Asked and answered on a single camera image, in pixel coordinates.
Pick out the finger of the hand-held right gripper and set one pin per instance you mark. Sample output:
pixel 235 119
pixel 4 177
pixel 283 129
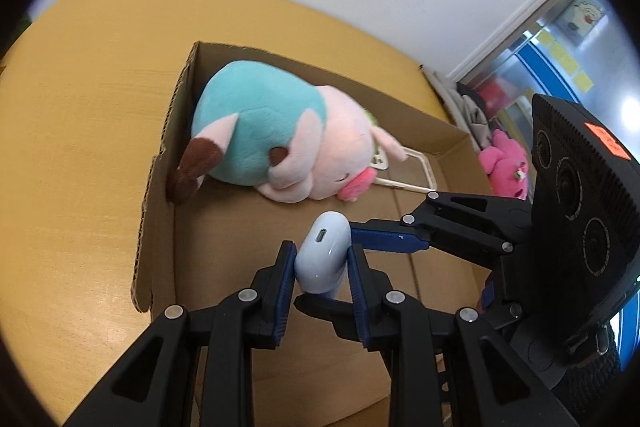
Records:
pixel 390 239
pixel 325 309

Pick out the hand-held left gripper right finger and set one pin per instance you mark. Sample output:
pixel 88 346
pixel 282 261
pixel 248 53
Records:
pixel 357 297

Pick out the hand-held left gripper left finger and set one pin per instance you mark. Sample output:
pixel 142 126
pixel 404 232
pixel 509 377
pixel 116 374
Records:
pixel 285 287

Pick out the white earbud case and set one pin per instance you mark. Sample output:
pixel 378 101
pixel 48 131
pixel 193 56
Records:
pixel 320 257

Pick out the brown cardboard box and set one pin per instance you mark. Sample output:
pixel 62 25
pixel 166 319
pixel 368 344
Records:
pixel 225 227

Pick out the person's right forearm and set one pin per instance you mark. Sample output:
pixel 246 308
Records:
pixel 595 377

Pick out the clear phone case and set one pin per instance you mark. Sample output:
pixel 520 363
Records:
pixel 426 167

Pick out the pink plush toy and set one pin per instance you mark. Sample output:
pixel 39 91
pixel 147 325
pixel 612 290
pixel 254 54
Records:
pixel 502 162

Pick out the yellow sticky note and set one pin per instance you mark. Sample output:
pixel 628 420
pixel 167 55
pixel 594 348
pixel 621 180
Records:
pixel 546 38
pixel 562 56
pixel 582 81

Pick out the grey cloth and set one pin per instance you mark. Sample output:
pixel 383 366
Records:
pixel 470 117

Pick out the glass door with blue stripe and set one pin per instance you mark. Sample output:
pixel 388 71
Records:
pixel 550 62

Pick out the pig plush toy teal shirt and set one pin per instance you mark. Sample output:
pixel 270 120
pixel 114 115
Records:
pixel 250 117

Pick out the cartoon picture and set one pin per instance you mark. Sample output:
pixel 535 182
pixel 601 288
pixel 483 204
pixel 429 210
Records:
pixel 585 17

